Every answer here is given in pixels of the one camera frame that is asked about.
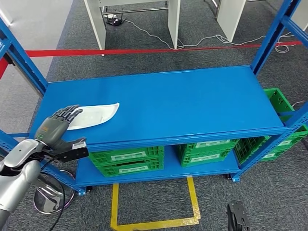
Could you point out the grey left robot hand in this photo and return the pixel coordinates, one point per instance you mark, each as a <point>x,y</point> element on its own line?
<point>50,130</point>

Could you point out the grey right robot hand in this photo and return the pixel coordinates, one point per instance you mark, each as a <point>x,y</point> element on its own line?
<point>231,218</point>

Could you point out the white curved plastic part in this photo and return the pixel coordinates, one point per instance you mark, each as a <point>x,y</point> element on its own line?
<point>96,116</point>

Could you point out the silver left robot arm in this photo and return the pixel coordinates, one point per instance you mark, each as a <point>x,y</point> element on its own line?
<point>16,178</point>

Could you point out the blue metal shelf rack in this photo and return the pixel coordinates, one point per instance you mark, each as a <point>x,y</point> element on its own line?
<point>168,105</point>

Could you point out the black rack caster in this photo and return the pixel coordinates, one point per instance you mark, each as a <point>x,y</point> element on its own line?
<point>229,177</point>
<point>88,189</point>

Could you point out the green plastic crate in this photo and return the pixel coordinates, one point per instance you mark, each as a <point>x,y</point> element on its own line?
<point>207,157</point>
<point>209,146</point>
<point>272,155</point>
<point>127,155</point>
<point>278,102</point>
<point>132,169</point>

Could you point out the short red barrier belt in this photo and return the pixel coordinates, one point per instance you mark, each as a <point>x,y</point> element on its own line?
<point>2,68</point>

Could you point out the yellow floor tape square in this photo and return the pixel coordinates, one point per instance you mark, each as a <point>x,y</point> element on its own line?
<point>115,207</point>

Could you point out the white table leg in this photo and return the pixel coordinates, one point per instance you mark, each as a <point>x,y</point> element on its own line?
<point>96,25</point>
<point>300,12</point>
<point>174,22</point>
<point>229,19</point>

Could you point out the long red barrier belt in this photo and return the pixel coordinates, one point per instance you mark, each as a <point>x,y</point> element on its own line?
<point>120,51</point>

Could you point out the black power strip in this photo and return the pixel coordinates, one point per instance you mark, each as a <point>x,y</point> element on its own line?
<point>114,19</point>

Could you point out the chrome stanchion base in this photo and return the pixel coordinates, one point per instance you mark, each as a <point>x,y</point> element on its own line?
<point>298,103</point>

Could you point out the metal table crossbar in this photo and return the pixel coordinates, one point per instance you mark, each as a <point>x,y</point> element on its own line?
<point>134,8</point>

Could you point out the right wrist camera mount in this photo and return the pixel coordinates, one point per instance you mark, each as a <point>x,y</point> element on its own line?
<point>241,218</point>

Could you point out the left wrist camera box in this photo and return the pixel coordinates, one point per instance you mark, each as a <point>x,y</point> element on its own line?
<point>72,153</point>

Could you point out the chrome stanchion post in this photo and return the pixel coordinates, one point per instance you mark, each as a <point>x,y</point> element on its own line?
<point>8,59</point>
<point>53,197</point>

